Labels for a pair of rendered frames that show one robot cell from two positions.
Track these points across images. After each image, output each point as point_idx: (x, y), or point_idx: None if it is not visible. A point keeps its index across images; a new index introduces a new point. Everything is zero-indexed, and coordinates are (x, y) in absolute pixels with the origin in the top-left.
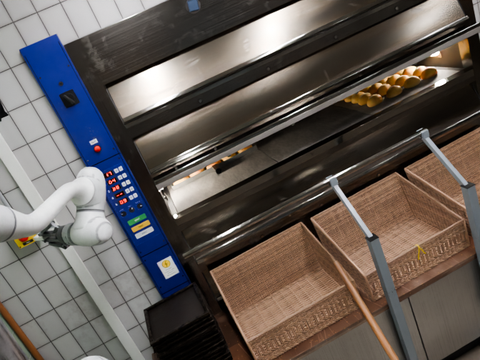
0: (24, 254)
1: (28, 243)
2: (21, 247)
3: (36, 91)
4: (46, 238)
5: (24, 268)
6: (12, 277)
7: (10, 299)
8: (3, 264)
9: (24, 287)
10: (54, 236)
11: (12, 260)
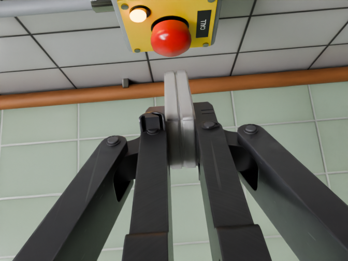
0: (247, 1)
1: (209, 26)
2: (209, 42)
3: None
4: (198, 162)
5: (285, 14)
6: (281, 39)
7: (322, 55)
8: (234, 42)
9: (331, 29)
10: (209, 217)
11: (238, 27)
